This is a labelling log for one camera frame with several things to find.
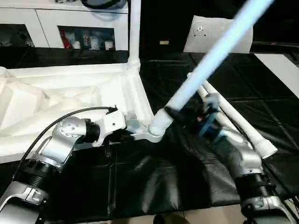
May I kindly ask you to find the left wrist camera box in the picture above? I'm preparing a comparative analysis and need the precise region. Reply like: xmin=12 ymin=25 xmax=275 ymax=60
xmin=93 ymin=111 xmax=128 ymax=148

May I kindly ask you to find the grey right robot foot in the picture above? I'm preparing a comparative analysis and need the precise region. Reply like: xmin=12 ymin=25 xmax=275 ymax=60
xmin=154 ymin=214 xmax=190 ymax=224

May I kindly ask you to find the white cabinet with glass doors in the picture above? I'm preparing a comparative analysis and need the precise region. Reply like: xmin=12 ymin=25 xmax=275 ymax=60
xmin=0 ymin=0 xmax=129 ymax=51

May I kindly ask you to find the white plastic table top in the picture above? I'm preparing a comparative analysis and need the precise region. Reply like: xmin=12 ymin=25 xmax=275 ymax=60
xmin=0 ymin=63 xmax=165 ymax=164

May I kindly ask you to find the white plastic table leg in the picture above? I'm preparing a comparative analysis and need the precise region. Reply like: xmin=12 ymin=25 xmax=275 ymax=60
xmin=200 ymin=80 xmax=279 ymax=160
xmin=148 ymin=0 xmax=275 ymax=137
xmin=187 ymin=72 xmax=255 ymax=151
xmin=128 ymin=0 xmax=142 ymax=71

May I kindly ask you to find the black work mat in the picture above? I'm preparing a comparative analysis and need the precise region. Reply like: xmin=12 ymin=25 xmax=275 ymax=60
xmin=0 ymin=44 xmax=299 ymax=220

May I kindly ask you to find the dark round object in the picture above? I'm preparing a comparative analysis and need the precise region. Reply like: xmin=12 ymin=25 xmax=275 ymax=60
xmin=80 ymin=0 xmax=128 ymax=10

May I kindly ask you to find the flat white board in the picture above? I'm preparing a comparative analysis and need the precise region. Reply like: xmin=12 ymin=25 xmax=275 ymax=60
xmin=255 ymin=53 xmax=299 ymax=98

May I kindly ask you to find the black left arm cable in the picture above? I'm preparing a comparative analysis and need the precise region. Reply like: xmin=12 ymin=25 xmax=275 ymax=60
xmin=13 ymin=106 xmax=117 ymax=179

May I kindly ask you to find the white plastic bag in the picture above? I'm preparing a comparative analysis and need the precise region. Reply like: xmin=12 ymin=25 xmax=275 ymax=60
xmin=183 ymin=15 xmax=254 ymax=53

